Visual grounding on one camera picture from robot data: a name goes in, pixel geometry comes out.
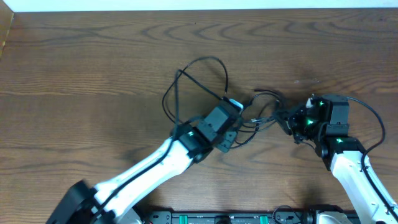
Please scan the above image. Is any black USB cable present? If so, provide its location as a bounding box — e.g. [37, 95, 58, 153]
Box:
[161, 55, 284, 149]

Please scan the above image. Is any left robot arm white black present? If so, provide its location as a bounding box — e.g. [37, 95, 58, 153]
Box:
[47, 98, 244, 224]

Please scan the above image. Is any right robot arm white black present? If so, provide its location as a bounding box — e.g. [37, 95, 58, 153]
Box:
[273, 95, 397, 223]

